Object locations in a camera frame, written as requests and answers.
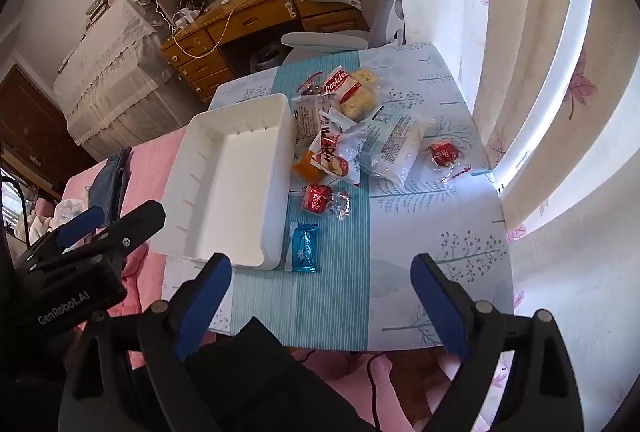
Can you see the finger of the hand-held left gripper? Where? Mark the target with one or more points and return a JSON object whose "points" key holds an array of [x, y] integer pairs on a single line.
{"points": [[80, 223], [135, 224]]}

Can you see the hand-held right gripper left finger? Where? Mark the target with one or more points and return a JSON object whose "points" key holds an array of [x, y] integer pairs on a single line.
{"points": [[200, 312]]}

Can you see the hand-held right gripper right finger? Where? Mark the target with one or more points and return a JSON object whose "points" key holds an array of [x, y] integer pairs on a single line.
{"points": [[442, 312]]}

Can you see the white plastic tray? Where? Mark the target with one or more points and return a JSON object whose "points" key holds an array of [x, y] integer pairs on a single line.
{"points": [[225, 182]]}

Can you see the small blue snack packet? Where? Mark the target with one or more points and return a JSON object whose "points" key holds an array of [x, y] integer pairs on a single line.
{"points": [[302, 247]]}

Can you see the clear tube packet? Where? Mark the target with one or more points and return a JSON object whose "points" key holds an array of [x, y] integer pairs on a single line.
{"points": [[442, 154]]}

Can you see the red candy packet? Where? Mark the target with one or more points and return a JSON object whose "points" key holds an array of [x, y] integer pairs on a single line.
{"points": [[315, 201]]}

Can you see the clear packet with white label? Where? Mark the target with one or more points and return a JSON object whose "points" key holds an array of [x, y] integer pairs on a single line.
{"points": [[395, 142]]}

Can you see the orange snack packet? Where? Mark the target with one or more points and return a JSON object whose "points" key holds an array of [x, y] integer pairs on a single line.
{"points": [[305, 167]]}

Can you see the red and white snack packet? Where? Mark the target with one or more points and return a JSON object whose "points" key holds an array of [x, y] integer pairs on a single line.
{"points": [[335, 147]]}

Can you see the yellow crisp cake packet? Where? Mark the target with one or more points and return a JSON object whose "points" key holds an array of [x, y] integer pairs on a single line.
{"points": [[362, 104]]}

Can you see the brown chocolate snack packet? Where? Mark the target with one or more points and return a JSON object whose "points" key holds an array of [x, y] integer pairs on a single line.
{"points": [[310, 84]]}

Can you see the floral white cloth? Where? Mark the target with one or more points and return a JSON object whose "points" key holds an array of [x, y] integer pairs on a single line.
{"points": [[55, 217]]}

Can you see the blue jeans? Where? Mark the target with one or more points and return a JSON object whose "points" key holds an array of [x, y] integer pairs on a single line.
{"points": [[107, 182]]}

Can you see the pink blanket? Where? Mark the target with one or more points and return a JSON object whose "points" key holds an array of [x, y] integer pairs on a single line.
{"points": [[150, 162]]}

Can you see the dark cloth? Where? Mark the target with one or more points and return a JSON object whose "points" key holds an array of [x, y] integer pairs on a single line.
{"points": [[265, 372]]}

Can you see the tree print tablecloth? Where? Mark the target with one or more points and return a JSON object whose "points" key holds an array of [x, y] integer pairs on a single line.
{"points": [[340, 302]]}

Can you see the dark wooden cabinet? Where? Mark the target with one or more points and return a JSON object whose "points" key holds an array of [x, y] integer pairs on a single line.
{"points": [[30, 122]]}

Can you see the clear wrapped candy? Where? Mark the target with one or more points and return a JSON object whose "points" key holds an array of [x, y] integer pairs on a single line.
{"points": [[341, 204]]}

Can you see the white lace cover cloth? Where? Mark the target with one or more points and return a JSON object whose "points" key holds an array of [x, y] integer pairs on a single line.
{"points": [[110, 77]]}

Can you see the white printed snack packet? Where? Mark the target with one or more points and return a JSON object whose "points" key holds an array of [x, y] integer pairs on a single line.
{"points": [[306, 117]]}

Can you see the white power strip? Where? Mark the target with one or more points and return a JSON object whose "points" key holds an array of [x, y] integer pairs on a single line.
{"points": [[182, 18]]}

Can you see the trash bin with black bag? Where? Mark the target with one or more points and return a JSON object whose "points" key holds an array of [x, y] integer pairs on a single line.
{"points": [[265, 57]]}

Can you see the wooden desk with drawers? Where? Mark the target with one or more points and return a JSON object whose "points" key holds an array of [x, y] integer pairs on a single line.
{"points": [[260, 12]]}

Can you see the red and white cookie packet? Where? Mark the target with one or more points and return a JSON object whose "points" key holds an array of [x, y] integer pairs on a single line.
{"points": [[340, 82]]}

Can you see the leaf print curtain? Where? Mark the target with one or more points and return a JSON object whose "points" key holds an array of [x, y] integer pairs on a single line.
{"points": [[550, 37]]}

